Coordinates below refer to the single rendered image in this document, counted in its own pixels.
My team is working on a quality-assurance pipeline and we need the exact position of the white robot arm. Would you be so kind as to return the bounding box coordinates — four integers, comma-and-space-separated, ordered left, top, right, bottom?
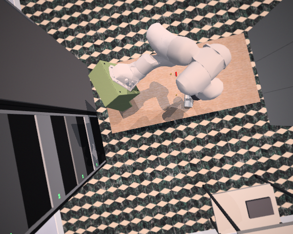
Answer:
109, 23, 231, 100

